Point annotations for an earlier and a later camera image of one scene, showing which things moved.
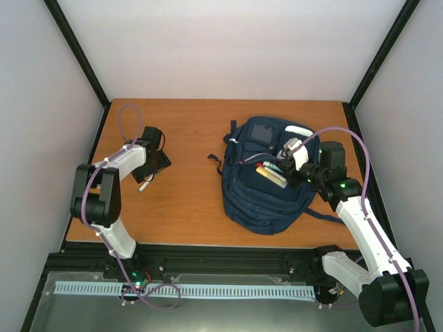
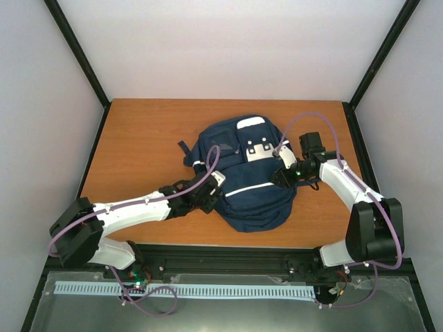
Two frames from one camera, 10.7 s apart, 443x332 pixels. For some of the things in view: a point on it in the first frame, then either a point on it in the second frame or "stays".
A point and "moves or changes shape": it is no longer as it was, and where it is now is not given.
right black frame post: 396,30 stays
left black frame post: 86,68 stays
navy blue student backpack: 251,203 moves or changes shape
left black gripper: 163,162 to 209,207
